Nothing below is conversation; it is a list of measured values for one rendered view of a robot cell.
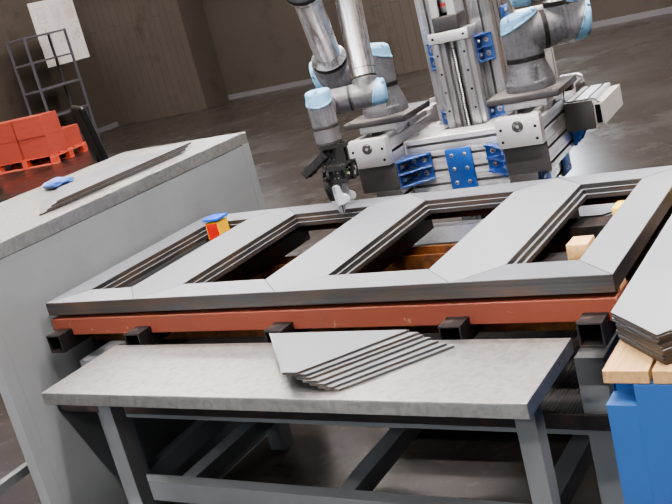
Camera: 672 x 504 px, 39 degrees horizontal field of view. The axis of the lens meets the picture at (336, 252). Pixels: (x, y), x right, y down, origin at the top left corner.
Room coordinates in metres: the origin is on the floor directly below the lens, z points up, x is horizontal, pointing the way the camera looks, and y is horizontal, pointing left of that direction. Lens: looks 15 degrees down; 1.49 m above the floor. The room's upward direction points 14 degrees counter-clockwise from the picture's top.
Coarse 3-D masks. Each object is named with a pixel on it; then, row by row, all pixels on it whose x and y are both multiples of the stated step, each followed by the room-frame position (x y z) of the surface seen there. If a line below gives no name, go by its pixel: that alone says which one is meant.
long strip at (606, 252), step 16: (656, 176) 2.26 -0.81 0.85; (640, 192) 2.16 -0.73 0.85; (656, 192) 2.13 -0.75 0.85; (624, 208) 2.07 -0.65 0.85; (640, 208) 2.04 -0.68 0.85; (656, 208) 2.01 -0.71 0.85; (608, 224) 1.98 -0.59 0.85; (624, 224) 1.95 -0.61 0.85; (640, 224) 1.93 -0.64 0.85; (608, 240) 1.88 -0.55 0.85; (624, 240) 1.85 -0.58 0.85; (592, 256) 1.81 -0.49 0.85; (608, 256) 1.78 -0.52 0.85; (624, 256) 1.76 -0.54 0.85; (608, 272) 1.70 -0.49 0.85
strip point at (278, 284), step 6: (312, 276) 2.16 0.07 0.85; (318, 276) 2.15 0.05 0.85; (270, 282) 2.20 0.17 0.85; (276, 282) 2.19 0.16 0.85; (282, 282) 2.17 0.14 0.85; (288, 282) 2.16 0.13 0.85; (294, 282) 2.15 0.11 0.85; (300, 282) 2.14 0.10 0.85; (276, 288) 2.14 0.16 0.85; (282, 288) 2.13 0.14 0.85
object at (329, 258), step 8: (304, 256) 2.35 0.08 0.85; (312, 256) 2.33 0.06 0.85; (320, 256) 2.31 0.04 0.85; (328, 256) 2.29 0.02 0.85; (336, 256) 2.28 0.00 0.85; (344, 256) 2.26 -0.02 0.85; (352, 256) 2.24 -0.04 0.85; (288, 264) 2.32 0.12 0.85; (296, 264) 2.30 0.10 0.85; (304, 264) 2.28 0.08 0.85; (312, 264) 2.26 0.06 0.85
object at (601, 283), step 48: (576, 192) 2.32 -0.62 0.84; (624, 192) 2.29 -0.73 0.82; (192, 240) 2.94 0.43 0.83; (384, 240) 2.37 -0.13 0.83; (96, 288) 2.59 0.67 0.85; (384, 288) 1.96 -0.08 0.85; (432, 288) 1.89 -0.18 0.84; (480, 288) 1.83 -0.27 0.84; (528, 288) 1.78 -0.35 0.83; (576, 288) 1.72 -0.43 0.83
